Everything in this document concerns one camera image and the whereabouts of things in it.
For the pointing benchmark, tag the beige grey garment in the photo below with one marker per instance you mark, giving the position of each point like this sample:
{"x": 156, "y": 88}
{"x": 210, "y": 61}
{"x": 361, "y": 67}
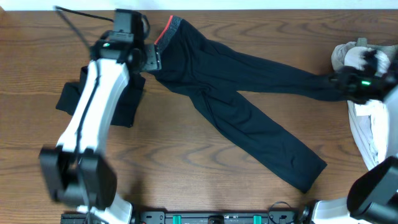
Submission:
{"x": 339, "y": 53}

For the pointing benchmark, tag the dark navy leggings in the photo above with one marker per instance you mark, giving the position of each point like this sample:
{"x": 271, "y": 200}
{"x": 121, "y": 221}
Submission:
{"x": 214, "y": 76}

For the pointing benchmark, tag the white crumpled garment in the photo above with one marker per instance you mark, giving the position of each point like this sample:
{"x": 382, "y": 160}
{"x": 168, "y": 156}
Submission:
{"x": 369, "y": 122}

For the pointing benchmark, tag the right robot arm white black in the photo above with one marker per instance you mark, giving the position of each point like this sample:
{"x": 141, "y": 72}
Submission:
{"x": 373, "y": 197}

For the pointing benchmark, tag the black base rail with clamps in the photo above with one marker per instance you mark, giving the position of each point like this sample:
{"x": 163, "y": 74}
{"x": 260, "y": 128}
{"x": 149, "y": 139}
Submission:
{"x": 280, "y": 212}

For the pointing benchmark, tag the folded black polo shirt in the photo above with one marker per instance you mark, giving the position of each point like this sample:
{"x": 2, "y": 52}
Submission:
{"x": 125, "y": 109}

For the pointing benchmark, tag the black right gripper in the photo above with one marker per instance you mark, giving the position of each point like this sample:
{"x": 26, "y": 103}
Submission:
{"x": 341, "y": 83}

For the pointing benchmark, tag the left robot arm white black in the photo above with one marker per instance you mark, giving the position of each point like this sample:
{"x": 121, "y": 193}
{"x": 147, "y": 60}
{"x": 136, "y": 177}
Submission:
{"x": 75, "y": 170}

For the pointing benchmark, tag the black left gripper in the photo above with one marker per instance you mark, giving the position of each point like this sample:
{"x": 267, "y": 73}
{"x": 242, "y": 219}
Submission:
{"x": 152, "y": 57}

